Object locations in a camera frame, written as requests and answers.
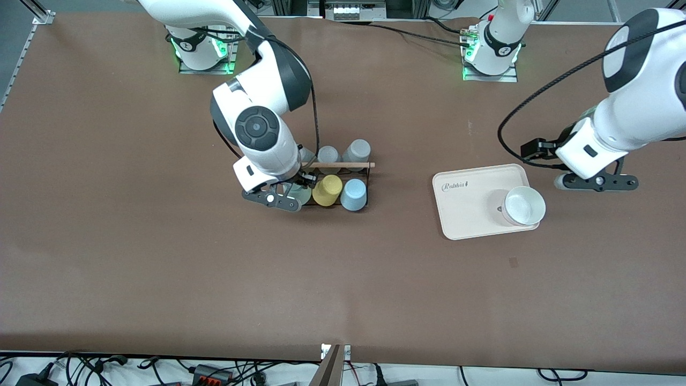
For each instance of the pale pink cup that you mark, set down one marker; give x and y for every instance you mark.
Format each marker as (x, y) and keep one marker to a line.
(524, 206)

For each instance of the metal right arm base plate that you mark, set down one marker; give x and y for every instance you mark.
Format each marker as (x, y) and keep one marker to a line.
(206, 71)

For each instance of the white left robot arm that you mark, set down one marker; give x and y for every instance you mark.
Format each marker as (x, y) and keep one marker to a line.
(643, 107)

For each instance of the light blue cup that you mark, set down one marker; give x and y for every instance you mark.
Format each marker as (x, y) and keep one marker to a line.
(353, 194)

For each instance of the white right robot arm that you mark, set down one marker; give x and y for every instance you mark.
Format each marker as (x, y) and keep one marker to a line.
(268, 153)

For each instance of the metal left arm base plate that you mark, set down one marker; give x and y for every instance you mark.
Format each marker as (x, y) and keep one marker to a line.
(490, 78)

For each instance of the black power adapter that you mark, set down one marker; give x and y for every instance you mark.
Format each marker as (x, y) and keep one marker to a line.
(35, 380)

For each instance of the mint green cup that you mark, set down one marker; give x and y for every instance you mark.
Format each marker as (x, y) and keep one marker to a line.
(303, 196)

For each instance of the white mount bracket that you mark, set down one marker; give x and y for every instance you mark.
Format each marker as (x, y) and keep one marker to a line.
(347, 352)

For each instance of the white power strip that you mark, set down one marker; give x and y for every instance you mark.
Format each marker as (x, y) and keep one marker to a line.
(348, 9)

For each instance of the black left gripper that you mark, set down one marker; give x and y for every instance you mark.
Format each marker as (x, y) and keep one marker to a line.
(545, 147)

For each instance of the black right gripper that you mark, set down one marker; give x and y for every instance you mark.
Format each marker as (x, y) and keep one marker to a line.
(306, 179)

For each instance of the beige tray with Rabbit print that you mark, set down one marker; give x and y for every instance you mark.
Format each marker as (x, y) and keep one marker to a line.
(466, 214)

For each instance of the black orange connector box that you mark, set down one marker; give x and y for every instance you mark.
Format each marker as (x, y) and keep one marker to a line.
(206, 372)

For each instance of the brown wooden post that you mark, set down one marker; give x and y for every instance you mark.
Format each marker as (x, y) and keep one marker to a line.
(328, 372)

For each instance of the yellow plastic cup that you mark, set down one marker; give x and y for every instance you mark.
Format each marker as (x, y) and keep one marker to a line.
(327, 191)

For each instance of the aluminium edge rail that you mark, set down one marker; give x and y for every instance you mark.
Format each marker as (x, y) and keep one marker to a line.
(22, 59)

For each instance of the grey plastic cup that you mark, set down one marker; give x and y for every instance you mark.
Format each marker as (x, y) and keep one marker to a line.
(357, 150)
(328, 154)
(307, 156)

